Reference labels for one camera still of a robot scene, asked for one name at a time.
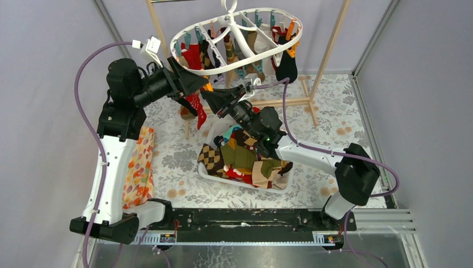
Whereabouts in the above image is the dark navy sock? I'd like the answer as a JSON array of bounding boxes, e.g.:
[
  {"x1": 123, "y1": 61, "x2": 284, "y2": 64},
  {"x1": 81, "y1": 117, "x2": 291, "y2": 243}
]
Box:
[{"x1": 276, "y1": 50, "x2": 298, "y2": 84}]

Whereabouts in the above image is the white laundry basket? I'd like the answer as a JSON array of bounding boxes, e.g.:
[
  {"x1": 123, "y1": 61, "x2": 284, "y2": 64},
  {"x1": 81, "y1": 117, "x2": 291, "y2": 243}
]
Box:
[{"x1": 197, "y1": 119, "x2": 298, "y2": 194}]

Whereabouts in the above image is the brown argyle sock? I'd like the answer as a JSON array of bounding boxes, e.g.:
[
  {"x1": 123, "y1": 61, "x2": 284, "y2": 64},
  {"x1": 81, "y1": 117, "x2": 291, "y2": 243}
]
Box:
[{"x1": 197, "y1": 143, "x2": 224, "y2": 178}]

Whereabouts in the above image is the red hanging sock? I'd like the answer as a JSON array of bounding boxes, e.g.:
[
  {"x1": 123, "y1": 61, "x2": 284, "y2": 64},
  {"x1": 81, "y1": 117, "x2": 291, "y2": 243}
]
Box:
[{"x1": 181, "y1": 43, "x2": 201, "y2": 70}]

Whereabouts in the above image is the white round clip hanger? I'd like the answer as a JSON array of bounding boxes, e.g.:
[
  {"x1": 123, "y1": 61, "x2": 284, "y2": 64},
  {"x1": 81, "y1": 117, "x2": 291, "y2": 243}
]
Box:
[{"x1": 170, "y1": 1, "x2": 303, "y2": 76}]

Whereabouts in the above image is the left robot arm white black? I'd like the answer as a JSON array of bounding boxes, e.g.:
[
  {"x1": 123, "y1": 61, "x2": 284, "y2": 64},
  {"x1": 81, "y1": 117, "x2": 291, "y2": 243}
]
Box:
[{"x1": 69, "y1": 58, "x2": 208, "y2": 245}]

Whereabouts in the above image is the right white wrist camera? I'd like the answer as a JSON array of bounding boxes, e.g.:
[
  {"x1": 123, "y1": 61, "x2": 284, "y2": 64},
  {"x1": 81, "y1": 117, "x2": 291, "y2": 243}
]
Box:
[{"x1": 244, "y1": 74, "x2": 261, "y2": 93}]

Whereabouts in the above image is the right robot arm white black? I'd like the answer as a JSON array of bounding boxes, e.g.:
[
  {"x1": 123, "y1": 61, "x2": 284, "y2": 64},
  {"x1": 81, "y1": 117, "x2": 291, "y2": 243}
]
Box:
[{"x1": 201, "y1": 84, "x2": 381, "y2": 230}]

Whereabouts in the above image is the purple cable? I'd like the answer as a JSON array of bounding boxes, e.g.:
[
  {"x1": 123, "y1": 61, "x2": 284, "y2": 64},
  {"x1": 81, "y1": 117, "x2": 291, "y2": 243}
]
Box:
[
  {"x1": 255, "y1": 76, "x2": 400, "y2": 268},
  {"x1": 74, "y1": 41, "x2": 141, "y2": 268}
]

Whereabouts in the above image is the patchwork brown green sock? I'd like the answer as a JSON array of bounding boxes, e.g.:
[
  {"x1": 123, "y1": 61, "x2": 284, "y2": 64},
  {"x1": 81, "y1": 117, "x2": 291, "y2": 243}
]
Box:
[{"x1": 251, "y1": 159, "x2": 293, "y2": 190}]

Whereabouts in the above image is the floral grey table mat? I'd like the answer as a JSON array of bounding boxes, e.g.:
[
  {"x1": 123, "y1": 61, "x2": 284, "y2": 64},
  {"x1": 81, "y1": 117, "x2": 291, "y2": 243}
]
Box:
[{"x1": 145, "y1": 74, "x2": 370, "y2": 208}]

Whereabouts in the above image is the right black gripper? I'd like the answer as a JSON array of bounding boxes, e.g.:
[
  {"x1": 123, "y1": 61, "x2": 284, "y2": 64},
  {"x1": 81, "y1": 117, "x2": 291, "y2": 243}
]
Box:
[{"x1": 200, "y1": 85, "x2": 260, "y2": 139}]

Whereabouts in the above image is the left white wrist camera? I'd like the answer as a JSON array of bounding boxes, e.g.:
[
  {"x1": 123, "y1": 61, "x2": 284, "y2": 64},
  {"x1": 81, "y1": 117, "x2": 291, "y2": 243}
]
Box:
[{"x1": 132, "y1": 36, "x2": 163, "y2": 68}]

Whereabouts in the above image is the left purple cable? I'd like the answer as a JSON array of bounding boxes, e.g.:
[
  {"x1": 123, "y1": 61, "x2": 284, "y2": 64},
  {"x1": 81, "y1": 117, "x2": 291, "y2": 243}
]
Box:
[{"x1": 74, "y1": 41, "x2": 141, "y2": 268}]

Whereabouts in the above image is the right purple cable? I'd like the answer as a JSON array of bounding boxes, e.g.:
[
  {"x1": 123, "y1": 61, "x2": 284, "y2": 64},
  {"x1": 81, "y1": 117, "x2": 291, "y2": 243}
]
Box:
[{"x1": 255, "y1": 76, "x2": 400, "y2": 268}]

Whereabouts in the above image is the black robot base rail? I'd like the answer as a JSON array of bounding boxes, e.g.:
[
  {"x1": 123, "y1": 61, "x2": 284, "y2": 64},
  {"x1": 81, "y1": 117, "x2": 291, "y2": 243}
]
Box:
[{"x1": 138, "y1": 208, "x2": 358, "y2": 245}]

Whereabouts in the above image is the wooden drying rack frame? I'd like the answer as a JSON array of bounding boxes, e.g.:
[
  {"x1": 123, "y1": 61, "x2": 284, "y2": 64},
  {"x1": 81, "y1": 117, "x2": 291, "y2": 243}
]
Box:
[{"x1": 163, "y1": 1, "x2": 350, "y2": 127}]

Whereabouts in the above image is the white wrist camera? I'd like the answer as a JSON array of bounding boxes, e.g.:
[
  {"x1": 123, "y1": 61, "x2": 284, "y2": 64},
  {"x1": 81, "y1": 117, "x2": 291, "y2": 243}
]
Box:
[
  {"x1": 132, "y1": 36, "x2": 163, "y2": 68},
  {"x1": 244, "y1": 74, "x2": 261, "y2": 93}
]

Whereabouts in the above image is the red snowflake christmas sock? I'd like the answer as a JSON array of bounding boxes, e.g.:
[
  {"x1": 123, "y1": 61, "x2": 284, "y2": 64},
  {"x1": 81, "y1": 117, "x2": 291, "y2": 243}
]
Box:
[{"x1": 185, "y1": 93, "x2": 207, "y2": 130}]

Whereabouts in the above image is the orange leaf patterned cloth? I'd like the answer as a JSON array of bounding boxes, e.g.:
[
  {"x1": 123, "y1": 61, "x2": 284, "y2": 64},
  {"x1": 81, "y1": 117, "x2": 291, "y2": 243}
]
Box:
[{"x1": 122, "y1": 127, "x2": 155, "y2": 209}]

